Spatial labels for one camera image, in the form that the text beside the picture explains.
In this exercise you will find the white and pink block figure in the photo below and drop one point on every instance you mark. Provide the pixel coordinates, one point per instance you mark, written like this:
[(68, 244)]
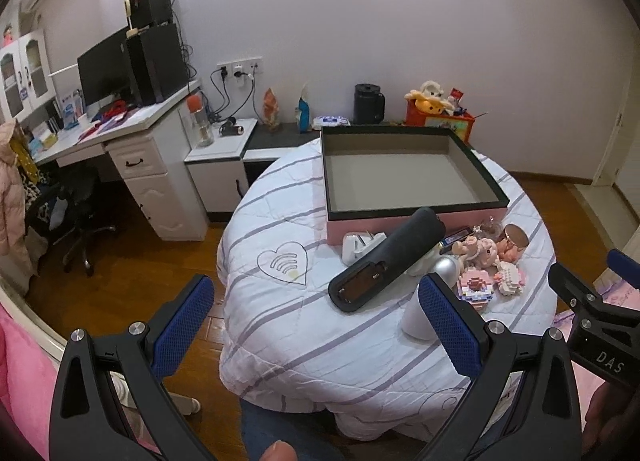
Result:
[(510, 278)]

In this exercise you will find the pink box with black rim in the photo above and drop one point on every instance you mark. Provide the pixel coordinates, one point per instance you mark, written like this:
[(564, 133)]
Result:
[(400, 176)]

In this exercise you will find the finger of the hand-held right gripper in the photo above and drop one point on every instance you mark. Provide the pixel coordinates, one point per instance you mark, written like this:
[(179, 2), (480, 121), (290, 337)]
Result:
[(625, 266), (575, 286)]

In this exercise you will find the person's leg in jeans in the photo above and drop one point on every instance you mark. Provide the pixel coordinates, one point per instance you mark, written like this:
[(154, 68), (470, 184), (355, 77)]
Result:
[(285, 423)]

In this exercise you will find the pink blanket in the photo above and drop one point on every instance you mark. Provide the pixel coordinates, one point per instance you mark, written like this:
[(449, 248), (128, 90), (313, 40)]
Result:
[(620, 296)]

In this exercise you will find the wet wipes pack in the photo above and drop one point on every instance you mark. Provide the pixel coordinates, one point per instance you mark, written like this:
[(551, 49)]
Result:
[(332, 122)]

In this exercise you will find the person's left hand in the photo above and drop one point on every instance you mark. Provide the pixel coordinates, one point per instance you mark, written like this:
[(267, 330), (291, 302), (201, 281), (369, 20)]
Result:
[(279, 452)]

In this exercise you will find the black computer monitor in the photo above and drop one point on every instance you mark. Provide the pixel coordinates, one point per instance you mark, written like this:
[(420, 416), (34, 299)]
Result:
[(102, 71)]

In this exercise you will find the black computer tower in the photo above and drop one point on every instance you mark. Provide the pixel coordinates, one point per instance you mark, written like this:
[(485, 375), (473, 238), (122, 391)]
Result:
[(155, 63)]

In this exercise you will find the orange snack bag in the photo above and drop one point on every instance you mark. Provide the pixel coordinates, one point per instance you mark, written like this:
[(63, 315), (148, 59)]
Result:
[(272, 111)]

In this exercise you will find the black office chair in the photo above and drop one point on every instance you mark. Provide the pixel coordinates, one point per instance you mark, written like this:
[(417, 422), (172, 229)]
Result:
[(75, 211)]

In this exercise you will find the white wall socket strip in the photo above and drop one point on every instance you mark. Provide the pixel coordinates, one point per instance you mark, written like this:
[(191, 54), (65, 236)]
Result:
[(240, 66)]

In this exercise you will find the white glass door cabinet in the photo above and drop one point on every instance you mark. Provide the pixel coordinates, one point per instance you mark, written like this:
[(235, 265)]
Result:
[(27, 76)]

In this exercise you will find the pink cloth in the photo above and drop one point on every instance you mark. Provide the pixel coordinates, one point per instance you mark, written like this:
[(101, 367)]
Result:
[(22, 391)]

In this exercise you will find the white bedside cabinet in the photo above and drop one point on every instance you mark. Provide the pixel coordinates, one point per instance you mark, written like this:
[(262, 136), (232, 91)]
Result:
[(220, 176)]

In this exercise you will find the white desk with drawers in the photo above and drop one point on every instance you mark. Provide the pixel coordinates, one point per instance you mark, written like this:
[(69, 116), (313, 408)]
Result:
[(150, 151)]

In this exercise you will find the pack of pens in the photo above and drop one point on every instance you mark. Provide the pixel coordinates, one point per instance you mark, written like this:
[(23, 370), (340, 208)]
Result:
[(456, 238)]

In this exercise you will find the white earbud case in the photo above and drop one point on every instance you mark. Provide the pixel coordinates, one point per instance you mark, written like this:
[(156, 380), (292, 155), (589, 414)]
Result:
[(357, 247)]

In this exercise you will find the person's right hand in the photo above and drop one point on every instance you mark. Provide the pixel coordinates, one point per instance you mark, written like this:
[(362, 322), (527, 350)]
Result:
[(612, 413)]

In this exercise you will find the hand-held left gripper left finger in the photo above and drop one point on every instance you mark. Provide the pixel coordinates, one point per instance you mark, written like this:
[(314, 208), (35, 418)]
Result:
[(182, 321)]

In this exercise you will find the black electric kettle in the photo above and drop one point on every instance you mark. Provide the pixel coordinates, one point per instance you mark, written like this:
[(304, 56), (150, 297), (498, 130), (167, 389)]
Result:
[(367, 105)]

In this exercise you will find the pink coat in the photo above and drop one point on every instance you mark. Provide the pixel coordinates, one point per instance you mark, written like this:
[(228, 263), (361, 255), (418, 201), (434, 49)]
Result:
[(12, 201)]

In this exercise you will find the small black gadget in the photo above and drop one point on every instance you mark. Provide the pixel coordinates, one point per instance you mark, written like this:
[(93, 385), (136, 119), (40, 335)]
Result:
[(231, 128)]

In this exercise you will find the pink building block model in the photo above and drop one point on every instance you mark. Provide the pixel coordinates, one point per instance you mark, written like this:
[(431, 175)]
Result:
[(475, 288)]

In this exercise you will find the orange toy box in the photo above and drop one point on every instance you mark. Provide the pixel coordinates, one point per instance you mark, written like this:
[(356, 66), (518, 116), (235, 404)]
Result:
[(445, 126)]

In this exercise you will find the black glasses case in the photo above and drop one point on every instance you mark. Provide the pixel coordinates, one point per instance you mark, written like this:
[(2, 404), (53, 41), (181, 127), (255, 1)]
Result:
[(385, 266)]

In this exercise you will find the clear bottle with orange cap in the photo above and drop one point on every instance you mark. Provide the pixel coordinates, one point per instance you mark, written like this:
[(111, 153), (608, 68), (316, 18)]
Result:
[(201, 123)]

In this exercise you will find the clear plastic toy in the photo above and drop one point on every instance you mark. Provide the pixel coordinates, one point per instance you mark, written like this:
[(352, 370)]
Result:
[(487, 227)]

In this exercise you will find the white slipper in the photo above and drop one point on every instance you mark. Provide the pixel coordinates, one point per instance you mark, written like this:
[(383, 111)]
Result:
[(187, 403)]

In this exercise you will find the white door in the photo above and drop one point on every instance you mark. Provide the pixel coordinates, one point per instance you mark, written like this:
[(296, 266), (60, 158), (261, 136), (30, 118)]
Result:
[(617, 141)]

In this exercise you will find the pink baby doll figure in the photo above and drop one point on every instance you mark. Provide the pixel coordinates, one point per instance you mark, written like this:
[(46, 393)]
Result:
[(477, 251)]

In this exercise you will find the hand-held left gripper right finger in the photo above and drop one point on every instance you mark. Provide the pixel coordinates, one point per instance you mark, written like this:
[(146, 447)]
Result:
[(450, 326)]

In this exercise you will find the white bed frame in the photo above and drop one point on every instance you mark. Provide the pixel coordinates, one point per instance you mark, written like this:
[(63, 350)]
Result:
[(30, 321)]

